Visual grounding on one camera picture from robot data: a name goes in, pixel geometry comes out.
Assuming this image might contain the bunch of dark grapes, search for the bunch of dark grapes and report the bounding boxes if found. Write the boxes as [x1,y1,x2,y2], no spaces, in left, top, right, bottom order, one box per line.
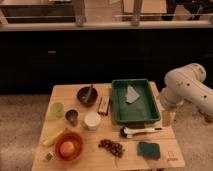
[98,139,124,158]

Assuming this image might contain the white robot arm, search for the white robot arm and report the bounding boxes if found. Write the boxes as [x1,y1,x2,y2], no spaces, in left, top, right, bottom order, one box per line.
[160,63,213,117]

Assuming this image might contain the white ceramic cup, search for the white ceramic cup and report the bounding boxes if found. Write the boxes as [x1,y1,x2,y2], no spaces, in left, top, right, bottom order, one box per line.
[84,112,101,130]

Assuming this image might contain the small metal cup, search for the small metal cup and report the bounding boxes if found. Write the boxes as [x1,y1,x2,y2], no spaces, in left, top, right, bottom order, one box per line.
[65,109,78,126]

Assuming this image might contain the light green plastic cup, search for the light green plastic cup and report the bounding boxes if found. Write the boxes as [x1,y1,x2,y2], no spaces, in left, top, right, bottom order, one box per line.
[50,102,64,118]

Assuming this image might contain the brown chocolate bar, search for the brown chocolate bar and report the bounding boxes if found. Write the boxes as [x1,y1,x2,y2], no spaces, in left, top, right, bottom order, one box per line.
[98,96,110,115]

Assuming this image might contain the green utensil in bowl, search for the green utensil in bowl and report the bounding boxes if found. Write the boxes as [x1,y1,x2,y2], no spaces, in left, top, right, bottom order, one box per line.
[84,84,93,103]

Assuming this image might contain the dark brown bowl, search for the dark brown bowl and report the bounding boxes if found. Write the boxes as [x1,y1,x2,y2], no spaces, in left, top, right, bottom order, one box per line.
[77,86,98,107]

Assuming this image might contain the grey folded cloth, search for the grey folded cloth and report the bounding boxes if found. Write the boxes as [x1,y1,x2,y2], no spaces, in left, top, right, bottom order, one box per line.
[126,85,140,104]

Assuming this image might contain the green plastic tray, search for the green plastic tray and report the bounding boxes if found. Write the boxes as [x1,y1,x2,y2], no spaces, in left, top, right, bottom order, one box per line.
[112,79,161,124]

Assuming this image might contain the orange plastic bowl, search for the orange plastic bowl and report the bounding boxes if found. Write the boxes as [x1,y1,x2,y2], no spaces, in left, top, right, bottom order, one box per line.
[54,131,84,164]

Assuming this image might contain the orange fruit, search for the orange fruit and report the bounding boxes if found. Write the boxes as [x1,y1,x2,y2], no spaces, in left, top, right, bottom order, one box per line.
[60,141,74,157]

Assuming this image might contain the yellow banana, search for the yellow banana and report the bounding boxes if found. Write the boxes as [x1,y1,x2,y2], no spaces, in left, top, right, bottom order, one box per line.
[43,130,64,147]

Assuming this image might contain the dark green sponge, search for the dark green sponge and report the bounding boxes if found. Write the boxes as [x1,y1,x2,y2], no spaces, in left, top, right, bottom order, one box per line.
[137,141,160,159]

